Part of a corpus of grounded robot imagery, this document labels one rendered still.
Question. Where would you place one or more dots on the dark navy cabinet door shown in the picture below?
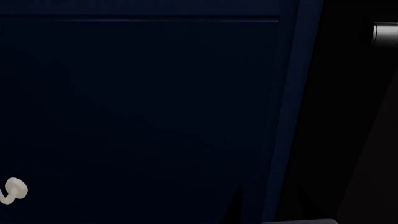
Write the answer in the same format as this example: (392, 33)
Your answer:
(140, 105)

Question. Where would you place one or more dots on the black fridge door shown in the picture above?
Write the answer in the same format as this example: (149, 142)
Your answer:
(351, 116)

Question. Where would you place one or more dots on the white round door knob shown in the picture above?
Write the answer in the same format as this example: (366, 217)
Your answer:
(14, 190)

